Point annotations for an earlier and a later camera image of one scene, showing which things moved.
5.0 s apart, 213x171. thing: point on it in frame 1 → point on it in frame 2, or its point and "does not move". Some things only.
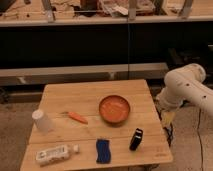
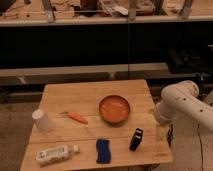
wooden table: x=98 y=124 does not move
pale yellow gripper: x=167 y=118 → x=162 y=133
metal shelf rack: x=62 y=41 does not move
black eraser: x=136 y=139 does not move
